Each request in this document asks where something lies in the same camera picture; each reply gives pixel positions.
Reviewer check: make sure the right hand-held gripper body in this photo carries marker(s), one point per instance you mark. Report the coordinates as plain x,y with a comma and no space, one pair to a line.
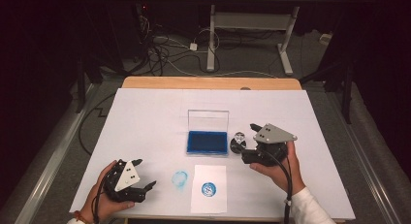
273,135

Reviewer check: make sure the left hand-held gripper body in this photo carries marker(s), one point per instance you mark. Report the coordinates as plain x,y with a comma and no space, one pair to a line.
127,178

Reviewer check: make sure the blue ink pad clear case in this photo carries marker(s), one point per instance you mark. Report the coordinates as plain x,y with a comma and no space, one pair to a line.
206,142

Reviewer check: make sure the person's left hand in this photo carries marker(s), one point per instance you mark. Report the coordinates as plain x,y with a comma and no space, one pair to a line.
97,201

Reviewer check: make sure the person's right hand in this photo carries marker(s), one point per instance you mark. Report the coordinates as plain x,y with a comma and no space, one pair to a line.
284,175

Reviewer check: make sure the clear blue cap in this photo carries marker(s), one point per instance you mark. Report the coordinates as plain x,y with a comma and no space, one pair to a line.
179,179

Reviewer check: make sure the white paper sheet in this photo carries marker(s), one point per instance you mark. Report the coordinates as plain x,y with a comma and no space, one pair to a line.
208,175

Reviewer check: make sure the white table cover sheet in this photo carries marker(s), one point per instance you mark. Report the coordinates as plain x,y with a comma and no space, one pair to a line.
145,120

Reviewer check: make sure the black stand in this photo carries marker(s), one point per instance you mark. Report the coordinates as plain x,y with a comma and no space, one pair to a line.
347,98
80,88

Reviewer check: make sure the white power adapter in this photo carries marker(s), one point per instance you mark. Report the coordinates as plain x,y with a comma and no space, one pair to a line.
193,46

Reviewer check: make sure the dark computer tower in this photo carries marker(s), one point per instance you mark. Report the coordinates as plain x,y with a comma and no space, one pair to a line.
142,23

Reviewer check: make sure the metal floor rail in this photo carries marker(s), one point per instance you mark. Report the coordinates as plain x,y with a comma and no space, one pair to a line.
48,178
371,182

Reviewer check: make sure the desk with white frame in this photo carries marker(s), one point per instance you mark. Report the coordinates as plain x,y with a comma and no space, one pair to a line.
252,21

